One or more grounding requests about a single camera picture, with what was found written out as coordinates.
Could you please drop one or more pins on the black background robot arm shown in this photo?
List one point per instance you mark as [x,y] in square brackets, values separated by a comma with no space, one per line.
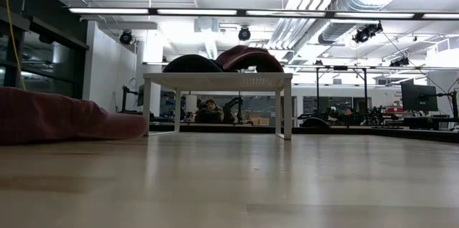
[233,106]

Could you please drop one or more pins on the person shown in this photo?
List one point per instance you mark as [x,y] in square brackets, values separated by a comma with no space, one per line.
[349,112]
[209,113]

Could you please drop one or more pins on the white perforated shelf riser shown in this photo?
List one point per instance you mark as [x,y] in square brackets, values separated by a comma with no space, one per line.
[215,79]

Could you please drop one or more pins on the cardboard boxes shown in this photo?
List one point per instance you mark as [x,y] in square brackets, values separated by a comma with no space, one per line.
[260,120]

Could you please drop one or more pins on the white cylinder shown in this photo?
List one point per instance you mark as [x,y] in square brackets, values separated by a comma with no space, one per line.
[191,103]

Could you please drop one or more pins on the black round ceiling spotlight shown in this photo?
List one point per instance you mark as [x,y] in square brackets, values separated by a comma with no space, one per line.
[126,37]
[244,33]

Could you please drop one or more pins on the black dome-shaped object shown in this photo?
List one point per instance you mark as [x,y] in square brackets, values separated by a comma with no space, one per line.
[315,122]

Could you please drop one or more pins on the overhead LED light bar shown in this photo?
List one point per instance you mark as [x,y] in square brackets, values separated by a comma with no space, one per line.
[197,11]

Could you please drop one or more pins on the black background monitor stand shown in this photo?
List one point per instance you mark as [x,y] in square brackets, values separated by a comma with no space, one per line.
[125,99]

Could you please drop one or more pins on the black ceiling spotlight cluster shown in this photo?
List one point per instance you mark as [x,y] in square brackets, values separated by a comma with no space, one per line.
[403,62]
[362,35]

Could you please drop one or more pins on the red storage boxes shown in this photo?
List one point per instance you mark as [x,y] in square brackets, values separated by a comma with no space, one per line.
[394,109]

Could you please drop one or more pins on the dark glass partition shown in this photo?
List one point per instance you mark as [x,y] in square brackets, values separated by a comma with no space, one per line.
[54,63]

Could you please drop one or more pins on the black computer monitor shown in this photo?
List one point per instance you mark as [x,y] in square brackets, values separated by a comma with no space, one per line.
[419,97]

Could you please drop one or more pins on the dark office desk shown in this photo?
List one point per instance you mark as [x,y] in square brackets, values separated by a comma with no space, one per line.
[430,122]

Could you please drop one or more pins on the black metal stand frame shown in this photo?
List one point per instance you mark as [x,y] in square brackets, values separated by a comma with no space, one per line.
[317,88]

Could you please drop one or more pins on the silver ribbed ventilation duct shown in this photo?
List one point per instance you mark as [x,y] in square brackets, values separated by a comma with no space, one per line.
[337,32]

